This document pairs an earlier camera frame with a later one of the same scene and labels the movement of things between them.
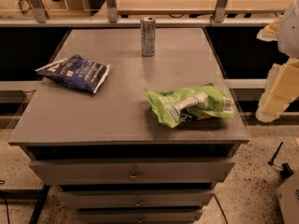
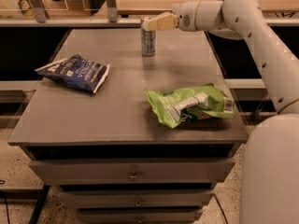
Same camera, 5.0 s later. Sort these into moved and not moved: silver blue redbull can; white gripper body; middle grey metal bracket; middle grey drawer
Moved: white gripper body
Not moved: silver blue redbull can; middle grey drawer; middle grey metal bracket
